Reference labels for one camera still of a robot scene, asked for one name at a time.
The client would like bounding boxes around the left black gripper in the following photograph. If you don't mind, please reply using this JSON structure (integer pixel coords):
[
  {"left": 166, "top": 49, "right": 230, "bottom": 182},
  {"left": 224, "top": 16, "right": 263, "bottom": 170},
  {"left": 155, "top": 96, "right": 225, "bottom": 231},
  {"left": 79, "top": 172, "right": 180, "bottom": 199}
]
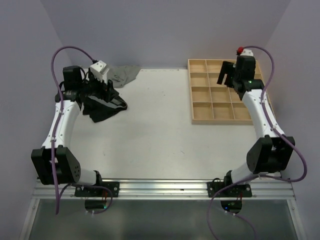
[{"left": 79, "top": 70, "right": 119, "bottom": 103}]

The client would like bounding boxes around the black striped underwear grey waistband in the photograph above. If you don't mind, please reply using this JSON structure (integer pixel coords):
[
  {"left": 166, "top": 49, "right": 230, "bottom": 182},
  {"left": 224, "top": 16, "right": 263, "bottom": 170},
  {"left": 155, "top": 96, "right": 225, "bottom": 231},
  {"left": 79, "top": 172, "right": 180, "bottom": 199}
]
[{"left": 82, "top": 90, "right": 128, "bottom": 123}]

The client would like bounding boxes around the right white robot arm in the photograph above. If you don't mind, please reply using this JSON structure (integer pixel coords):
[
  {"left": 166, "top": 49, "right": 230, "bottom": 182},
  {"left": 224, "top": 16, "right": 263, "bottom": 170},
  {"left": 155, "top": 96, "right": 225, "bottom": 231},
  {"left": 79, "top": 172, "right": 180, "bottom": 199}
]
[{"left": 217, "top": 55, "right": 295, "bottom": 197}]

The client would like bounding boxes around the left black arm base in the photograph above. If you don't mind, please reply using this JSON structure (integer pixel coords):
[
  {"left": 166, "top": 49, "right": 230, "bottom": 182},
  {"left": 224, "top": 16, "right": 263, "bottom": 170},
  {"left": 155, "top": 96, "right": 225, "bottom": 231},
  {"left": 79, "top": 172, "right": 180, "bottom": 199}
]
[{"left": 74, "top": 174, "right": 120, "bottom": 199}]

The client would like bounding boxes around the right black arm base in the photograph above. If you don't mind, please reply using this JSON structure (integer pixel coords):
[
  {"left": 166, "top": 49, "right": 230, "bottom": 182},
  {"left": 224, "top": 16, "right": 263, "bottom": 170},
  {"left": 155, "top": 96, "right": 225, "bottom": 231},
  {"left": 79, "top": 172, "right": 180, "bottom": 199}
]
[{"left": 206, "top": 174, "right": 253, "bottom": 198}]

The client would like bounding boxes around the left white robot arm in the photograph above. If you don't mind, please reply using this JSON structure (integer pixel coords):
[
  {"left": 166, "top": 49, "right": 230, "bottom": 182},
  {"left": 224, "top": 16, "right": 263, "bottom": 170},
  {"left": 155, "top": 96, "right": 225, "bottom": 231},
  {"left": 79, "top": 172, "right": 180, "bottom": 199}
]
[{"left": 31, "top": 60, "right": 119, "bottom": 197}]

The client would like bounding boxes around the grey crumpled underwear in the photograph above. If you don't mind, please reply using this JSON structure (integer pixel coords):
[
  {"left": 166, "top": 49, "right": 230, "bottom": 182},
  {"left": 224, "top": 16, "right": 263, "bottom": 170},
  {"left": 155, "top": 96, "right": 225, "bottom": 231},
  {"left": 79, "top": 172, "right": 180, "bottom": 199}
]
[{"left": 107, "top": 65, "right": 141, "bottom": 89}]

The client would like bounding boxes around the wooden compartment tray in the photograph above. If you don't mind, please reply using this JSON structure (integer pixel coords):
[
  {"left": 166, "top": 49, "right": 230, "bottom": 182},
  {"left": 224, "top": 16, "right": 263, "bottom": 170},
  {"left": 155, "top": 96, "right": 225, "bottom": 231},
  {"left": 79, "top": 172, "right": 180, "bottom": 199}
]
[{"left": 187, "top": 59, "right": 253, "bottom": 125}]

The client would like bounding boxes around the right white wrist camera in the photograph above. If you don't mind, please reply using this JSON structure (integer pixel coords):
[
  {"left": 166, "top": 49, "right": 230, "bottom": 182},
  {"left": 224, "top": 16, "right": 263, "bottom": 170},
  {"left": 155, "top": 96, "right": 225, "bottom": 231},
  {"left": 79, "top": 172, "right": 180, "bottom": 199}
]
[{"left": 236, "top": 46, "right": 254, "bottom": 57}]

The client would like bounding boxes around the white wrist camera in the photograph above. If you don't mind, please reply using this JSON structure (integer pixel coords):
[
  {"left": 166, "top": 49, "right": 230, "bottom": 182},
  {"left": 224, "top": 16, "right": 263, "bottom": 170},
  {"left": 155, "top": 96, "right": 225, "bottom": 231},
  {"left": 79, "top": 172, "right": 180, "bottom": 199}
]
[
  {"left": 236, "top": 46, "right": 254, "bottom": 57},
  {"left": 89, "top": 60, "right": 110, "bottom": 82}
]

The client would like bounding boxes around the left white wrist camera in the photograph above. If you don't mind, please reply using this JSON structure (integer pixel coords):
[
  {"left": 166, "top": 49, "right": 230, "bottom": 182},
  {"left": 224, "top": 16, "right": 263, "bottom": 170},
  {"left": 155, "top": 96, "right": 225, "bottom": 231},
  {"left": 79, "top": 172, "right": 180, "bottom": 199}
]
[{"left": 89, "top": 60, "right": 110, "bottom": 82}]

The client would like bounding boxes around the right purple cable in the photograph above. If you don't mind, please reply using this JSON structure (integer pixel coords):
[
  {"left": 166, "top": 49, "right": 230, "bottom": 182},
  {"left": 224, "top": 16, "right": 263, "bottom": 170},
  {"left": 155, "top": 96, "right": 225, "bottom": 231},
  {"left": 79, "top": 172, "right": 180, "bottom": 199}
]
[{"left": 207, "top": 44, "right": 309, "bottom": 240}]

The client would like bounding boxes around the purple cable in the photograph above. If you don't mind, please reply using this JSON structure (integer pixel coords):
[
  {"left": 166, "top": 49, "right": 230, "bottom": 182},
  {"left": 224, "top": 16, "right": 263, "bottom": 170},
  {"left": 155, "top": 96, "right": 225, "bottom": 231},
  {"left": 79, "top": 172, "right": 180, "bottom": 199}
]
[
  {"left": 50, "top": 45, "right": 116, "bottom": 216},
  {"left": 207, "top": 44, "right": 309, "bottom": 240}
]

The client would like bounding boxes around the aluminium mounting rail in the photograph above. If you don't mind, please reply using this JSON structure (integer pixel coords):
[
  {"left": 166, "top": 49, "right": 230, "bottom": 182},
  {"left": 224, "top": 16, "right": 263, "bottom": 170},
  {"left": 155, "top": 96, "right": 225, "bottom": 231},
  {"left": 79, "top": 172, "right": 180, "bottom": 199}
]
[{"left": 32, "top": 177, "right": 297, "bottom": 201}]

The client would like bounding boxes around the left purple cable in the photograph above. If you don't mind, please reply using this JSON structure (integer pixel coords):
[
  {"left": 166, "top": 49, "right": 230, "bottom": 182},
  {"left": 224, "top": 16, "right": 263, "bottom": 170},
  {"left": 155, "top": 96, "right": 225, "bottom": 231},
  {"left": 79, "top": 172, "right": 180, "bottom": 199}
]
[{"left": 50, "top": 45, "right": 116, "bottom": 216}]

